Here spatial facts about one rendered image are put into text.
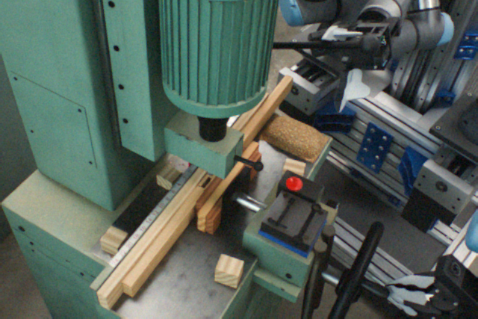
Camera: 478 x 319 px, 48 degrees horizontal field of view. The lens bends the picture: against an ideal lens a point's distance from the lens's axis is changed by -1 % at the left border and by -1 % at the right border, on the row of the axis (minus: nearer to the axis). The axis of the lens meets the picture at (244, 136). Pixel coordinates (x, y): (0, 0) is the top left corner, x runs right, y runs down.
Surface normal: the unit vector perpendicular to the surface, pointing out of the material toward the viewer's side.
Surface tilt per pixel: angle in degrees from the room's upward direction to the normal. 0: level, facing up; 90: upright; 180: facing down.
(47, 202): 0
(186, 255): 0
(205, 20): 90
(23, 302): 0
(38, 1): 90
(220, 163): 90
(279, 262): 90
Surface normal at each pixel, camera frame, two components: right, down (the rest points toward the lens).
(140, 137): -0.48, 0.62
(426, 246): 0.07, -0.67
